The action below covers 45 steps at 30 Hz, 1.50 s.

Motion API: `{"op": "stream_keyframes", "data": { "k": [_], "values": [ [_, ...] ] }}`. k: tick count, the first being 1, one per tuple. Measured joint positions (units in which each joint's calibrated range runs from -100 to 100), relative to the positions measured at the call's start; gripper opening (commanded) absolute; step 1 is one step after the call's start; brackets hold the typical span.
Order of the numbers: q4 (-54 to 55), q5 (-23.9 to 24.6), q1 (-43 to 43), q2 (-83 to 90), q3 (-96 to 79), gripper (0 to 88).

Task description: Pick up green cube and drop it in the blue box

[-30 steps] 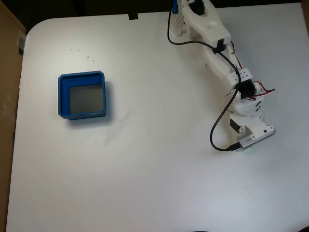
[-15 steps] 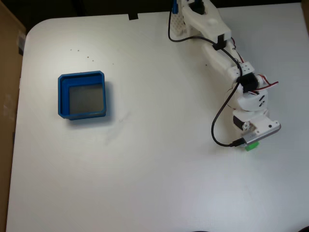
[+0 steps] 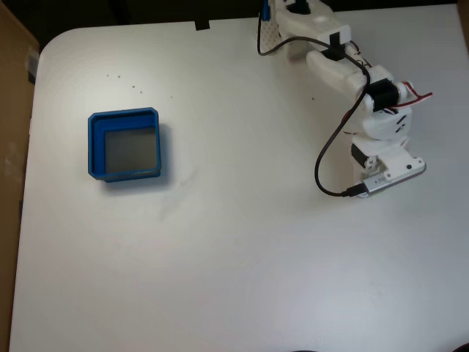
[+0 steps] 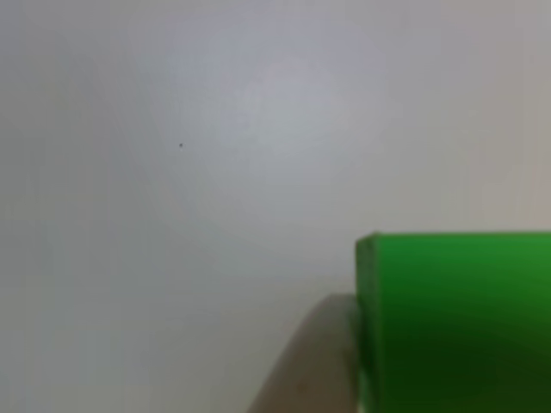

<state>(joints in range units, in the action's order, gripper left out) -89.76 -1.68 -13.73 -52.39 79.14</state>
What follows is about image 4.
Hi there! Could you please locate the green cube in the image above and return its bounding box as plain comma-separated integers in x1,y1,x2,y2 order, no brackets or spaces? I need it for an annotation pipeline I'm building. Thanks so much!
354,231,551,413

